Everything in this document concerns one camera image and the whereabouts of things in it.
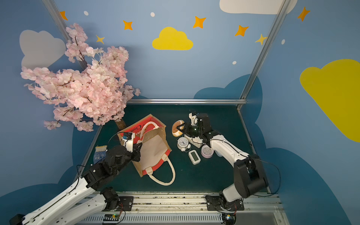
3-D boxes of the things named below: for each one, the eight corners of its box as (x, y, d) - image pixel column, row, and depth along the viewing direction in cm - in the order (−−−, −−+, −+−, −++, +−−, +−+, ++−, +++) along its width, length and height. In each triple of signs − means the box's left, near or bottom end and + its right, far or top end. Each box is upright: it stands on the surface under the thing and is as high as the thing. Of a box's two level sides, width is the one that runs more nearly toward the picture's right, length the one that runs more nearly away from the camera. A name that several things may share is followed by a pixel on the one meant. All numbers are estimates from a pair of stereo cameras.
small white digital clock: (194, 166, 90) (194, 164, 88) (186, 153, 96) (186, 151, 94) (201, 162, 92) (201, 160, 90) (193, 149, 97) (193, 148, 95)
